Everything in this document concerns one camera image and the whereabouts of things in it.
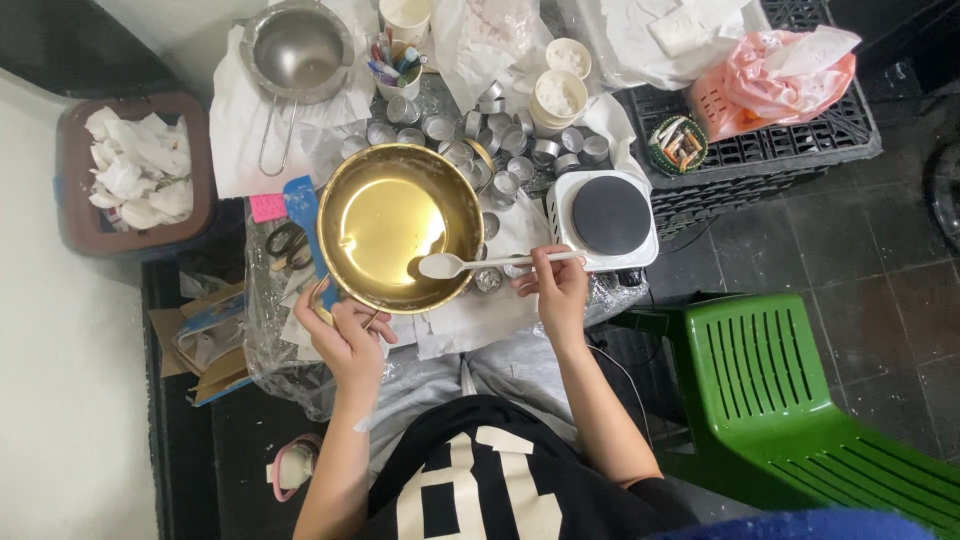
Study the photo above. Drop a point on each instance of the pink plastic bag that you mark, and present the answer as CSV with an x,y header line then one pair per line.
x,y
772,82

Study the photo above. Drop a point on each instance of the grey sweatpants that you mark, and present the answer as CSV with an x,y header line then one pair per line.
x,y
420,382

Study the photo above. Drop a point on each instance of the blue fuzzy fabric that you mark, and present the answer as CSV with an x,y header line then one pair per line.
x,y
795,526

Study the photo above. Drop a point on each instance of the person's left hand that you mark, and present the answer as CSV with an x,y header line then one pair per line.
x,y
349,352

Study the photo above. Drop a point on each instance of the green plastic chair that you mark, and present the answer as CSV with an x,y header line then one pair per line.
x,y
757,390

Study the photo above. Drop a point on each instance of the black plastic crate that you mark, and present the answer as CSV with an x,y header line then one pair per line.
x,y
780,150

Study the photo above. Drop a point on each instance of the black round object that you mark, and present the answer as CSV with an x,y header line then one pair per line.
x,y
946,195

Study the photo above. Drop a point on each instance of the stacked paper cups with wax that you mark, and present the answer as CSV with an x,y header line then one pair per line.
x,y
559,97

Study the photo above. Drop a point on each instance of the small paper cup with wax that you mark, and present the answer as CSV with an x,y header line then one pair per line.
x,y
568,58

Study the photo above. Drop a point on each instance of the clear plastic table sheet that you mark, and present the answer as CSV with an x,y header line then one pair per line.
x,y
281,352

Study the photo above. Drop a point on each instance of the white electric hot plate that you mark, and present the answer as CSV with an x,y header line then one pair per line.
x,y
609,217

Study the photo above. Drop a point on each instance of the small green woven basket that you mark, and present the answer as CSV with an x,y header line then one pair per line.
x,y
678,145

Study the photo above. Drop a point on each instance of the large white paper towel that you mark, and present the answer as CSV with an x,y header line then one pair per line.
x,y
240,135

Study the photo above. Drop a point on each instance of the white wax block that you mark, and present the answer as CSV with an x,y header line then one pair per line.
x,y
681,31

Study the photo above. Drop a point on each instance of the open cardboard box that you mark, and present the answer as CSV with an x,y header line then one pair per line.
x,y
210,352

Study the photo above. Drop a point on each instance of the empty white paper cup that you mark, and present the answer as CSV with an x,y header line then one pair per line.
x,y
405,16

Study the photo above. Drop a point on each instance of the white cup of coloured pens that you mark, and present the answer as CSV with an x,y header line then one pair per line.
x,y
396,71

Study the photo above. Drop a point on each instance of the white plastic bag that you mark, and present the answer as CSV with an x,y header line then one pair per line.
x,y
622,37

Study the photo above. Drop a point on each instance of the pink sticky note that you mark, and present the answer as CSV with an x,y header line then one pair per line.
x,y
268,208

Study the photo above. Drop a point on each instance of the group of metal candle tins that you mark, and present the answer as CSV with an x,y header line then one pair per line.
x,y
510,142

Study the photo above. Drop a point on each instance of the gold metal pot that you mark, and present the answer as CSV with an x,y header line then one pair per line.
x,y
397,217

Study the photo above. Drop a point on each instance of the white plastic spoon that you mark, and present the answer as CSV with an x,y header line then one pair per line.
x,y
442,265

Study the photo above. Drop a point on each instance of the black jersey shirt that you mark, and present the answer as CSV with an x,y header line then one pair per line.
x,y
480,480

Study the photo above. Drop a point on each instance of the brown bin of crumpled tissues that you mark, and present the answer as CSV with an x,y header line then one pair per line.
x,y
135,172

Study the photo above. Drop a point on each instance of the clear bag of wax flakes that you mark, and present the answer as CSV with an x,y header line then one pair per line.
x,y
484,45

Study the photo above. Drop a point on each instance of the person's right hand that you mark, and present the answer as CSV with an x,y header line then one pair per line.
x,y
562,300

